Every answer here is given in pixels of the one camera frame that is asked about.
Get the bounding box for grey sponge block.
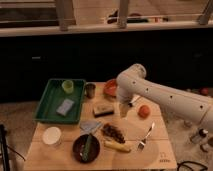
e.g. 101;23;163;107
56;99;74;116

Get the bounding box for green stick in bowl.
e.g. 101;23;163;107
82;134;92;162

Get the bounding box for yellow banana piece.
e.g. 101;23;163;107
104;141;131;152

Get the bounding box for spice bottle with dark cap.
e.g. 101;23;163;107
190;129;208;144

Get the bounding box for orange fruit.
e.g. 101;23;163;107
138;105;151;119

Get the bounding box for black stand leg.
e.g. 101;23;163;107
0;124;10;171

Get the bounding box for black cable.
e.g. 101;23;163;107
176;160;209;171

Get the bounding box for light green plastic cup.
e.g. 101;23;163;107
62;80;74;94

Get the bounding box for dark brown bowl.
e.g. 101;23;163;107
72;134;100;163

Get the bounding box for grey folded cloth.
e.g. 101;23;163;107
80;120;102;134

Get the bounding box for white paper cup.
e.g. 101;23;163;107
42;127;62;146

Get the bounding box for silver fork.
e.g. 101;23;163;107
138;122;155;150

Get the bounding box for metal cup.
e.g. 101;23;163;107
85;83;96;99

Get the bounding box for green plastic tray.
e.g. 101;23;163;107
34;79;85;124

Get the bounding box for orange bowl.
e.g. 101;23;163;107
103;79;117;97

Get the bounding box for wooden board eraser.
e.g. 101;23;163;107
93;105;114;117

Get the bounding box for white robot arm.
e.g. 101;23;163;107
116;64;213;133

